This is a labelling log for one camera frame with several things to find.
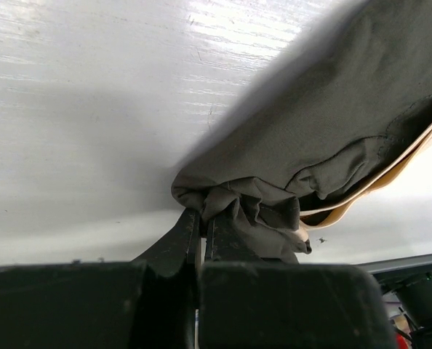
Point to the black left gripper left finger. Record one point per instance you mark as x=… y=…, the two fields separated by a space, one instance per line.
x=148 y=302

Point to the aluminium front rail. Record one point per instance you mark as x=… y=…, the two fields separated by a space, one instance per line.
x=388 y=271

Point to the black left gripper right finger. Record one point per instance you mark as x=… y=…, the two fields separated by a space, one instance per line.
x=246 y=302

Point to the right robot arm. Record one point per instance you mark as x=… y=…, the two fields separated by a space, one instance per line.
x=415 y=297

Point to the dark grey underwear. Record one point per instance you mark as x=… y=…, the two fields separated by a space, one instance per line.
x=347 y=126

